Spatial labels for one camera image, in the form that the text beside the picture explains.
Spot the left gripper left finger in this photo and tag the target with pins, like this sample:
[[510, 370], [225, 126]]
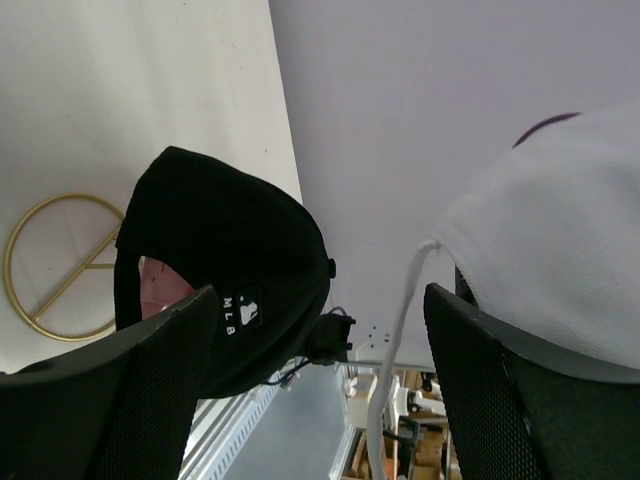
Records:
[[118, 408]]

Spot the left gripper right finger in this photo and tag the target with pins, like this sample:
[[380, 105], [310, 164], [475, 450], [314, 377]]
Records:
[[520, 407]]

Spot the pink baseball cap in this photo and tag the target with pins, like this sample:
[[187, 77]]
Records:
[[161, 287]]

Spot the white baseball cap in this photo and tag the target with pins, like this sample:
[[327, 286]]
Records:
[[547, 240]]

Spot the black baseball cap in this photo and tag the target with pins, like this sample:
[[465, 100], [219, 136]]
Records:
[[255, 245]]

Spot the aluminium mounting rail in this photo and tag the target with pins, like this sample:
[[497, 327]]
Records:
[[221, 428]]

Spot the black connector with wires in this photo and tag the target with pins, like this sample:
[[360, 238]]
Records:
[[327, 345]]

